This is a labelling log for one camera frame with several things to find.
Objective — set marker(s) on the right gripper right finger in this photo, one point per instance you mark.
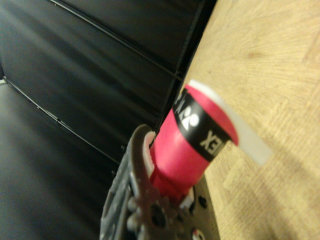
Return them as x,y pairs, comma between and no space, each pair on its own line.
202,215

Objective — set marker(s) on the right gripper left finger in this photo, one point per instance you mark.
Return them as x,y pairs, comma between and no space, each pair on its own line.
140,190

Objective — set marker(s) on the black curtain stand pole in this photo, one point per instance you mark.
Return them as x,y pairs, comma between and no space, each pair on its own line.
117,40

